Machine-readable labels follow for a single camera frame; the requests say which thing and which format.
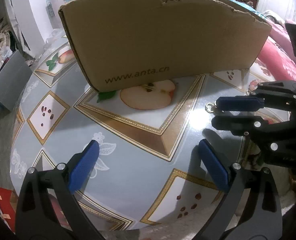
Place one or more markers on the grey box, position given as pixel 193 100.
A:
pixel 10 85

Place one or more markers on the brown cardboard box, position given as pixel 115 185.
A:
pixel 163 42

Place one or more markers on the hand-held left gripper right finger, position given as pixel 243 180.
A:
pixel 213 165

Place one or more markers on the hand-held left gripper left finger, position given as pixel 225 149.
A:
pixel 84 165

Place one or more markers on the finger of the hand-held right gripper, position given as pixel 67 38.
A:
pixel 238 103
pixel 233 123

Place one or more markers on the red paper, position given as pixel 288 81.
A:
pixel 5 205

